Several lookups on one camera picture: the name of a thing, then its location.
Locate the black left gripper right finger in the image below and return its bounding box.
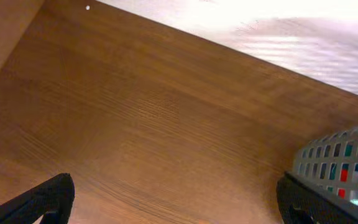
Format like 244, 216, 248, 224
276, 175, 358, 224

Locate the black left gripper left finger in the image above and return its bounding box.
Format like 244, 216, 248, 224
0, 173, 75, 224

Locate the multicolour tissue pack bundle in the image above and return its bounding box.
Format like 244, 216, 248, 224
337, 163, 358, 215

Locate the grey plastic lattice basket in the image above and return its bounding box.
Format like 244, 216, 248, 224
276, 126, 358, 223

